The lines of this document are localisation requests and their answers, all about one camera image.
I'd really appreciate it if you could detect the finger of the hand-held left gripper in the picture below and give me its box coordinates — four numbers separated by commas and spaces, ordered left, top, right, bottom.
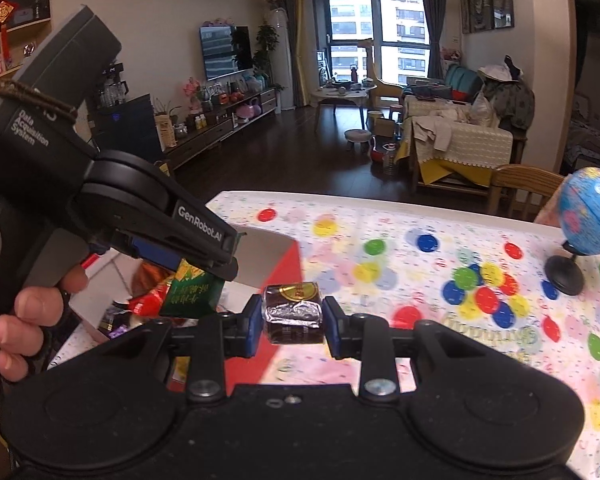
180, 252, 241, 282
129, 236, 183, 272

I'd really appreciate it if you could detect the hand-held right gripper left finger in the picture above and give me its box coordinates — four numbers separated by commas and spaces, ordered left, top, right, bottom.
107, 294, 264, 404

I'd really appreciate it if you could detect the chocolate brownie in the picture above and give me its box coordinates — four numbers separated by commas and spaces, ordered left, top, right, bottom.
262, 282, 326, 345

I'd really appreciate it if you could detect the pile of clothes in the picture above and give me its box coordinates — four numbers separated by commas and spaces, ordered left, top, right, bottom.
472, 57, 536, 131

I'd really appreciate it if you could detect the long television cabinet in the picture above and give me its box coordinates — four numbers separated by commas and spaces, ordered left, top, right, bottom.
162, 87, 279, 168

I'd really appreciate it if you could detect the tall green plant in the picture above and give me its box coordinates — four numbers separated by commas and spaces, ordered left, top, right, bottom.
254, 22, 281, 91

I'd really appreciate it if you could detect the small round stool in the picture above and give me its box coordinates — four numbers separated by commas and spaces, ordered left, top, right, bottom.
344, 129, 376, 154

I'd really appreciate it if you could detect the brown hair tie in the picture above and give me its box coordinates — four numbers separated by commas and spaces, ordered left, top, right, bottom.
2, 80, 79, 116

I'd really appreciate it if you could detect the red knot ornament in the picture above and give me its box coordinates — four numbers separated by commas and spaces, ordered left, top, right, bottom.
0, 0, 20, 51

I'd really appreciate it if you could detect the sofa with cream cover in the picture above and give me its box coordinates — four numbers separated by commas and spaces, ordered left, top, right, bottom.
395, 95, 528, 196

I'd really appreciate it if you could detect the coffee machine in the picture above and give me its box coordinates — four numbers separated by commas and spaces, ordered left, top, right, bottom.
97, 62, 130, 108

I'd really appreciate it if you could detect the grey window curtain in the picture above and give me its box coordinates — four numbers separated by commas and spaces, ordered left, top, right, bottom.
280, 0, 314, 108
419, 0, 449, 81

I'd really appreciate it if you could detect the yellow carton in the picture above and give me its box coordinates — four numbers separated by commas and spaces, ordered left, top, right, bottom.
154, 114, 179, 150

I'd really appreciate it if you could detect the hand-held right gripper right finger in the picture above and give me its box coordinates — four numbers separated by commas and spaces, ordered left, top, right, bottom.
322, 295, 492, 403

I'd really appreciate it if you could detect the flat screen television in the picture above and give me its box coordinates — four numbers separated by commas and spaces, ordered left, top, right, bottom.
199, 25, 254, 81

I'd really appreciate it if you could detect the round coffee table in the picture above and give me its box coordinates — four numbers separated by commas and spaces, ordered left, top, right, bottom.
314, 85, 379, 131

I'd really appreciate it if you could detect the green snack packet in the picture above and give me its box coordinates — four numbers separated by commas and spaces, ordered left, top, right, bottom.
159, 259, 226, 319

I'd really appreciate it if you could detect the wooden chair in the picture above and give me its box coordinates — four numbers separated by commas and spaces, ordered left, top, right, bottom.
487, 164, 566, 221

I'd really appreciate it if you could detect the white standing air conditioner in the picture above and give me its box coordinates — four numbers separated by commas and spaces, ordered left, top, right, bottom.
270, 8, 295, 111

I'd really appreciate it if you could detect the dark cabinet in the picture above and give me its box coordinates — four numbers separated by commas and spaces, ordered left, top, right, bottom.
87, 92, 164, 166

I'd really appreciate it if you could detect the teal armchair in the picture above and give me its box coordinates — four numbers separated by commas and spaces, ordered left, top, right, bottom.
445, 64, 484, 102

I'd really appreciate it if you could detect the large window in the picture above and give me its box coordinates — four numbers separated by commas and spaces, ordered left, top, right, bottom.
312, 0, 438, 86

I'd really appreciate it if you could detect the small blue globe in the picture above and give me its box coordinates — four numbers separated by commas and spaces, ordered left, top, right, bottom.
545, 167, 600, 297

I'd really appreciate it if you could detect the person's left hand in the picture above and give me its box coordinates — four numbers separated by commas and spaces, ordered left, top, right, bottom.
0, 264, 90, 383

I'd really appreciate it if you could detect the white and red cardboard box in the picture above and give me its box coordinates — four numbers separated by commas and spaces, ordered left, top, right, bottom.
45, 230, 304, 386

